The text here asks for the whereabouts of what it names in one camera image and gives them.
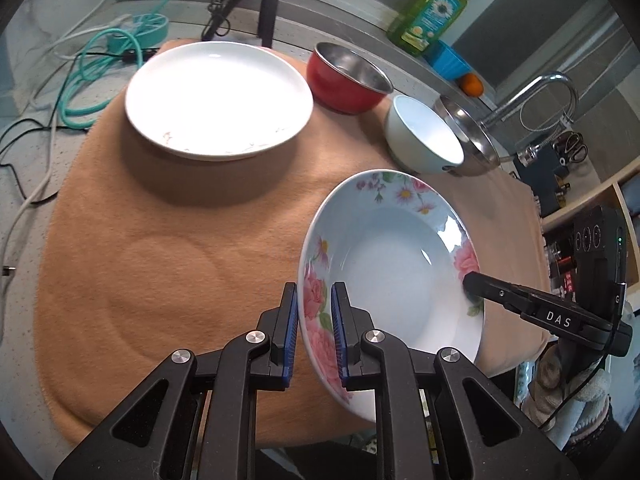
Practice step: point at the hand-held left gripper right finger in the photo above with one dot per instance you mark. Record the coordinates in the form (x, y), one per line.
(339, 330)

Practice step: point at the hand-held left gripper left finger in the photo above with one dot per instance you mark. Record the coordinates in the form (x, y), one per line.
(290, 330)

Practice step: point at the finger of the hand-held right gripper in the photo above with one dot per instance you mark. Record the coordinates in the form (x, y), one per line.
(490, 290)

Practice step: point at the floral print plate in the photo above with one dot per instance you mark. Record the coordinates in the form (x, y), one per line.
(400, 270)

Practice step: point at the stainless steel bowl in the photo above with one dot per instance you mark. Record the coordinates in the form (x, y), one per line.
(475, 145)

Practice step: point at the red bowl with steel interior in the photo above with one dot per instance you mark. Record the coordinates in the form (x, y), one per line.
(335, 90)

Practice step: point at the wooden shelf unit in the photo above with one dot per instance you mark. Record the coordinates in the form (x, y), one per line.
(615, 185)

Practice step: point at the scissors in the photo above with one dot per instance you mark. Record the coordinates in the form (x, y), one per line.
(575, 145)

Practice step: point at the peach fleece cloth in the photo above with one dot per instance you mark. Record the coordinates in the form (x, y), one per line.
(175, 240)

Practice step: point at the pale blue ceramic bowl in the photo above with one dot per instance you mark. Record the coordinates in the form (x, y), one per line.
(425, 130)

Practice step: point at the chrome faucet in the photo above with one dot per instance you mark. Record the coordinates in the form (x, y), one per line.
(545, 81)

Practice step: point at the orange fruit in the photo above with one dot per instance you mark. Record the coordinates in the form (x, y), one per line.
(472, 85)

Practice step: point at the blue ribbed plastic cup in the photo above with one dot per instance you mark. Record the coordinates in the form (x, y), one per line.
(450, 62)

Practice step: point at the white plate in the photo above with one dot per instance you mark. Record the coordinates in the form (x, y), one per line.
(215, 90)

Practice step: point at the green dish soap bottle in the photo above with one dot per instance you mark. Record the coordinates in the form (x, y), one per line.
(430, 10)

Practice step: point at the black tripod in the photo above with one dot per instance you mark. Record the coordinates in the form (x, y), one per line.
(266, 10)

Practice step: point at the teal round device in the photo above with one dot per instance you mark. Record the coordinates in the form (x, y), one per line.
(150, 35)

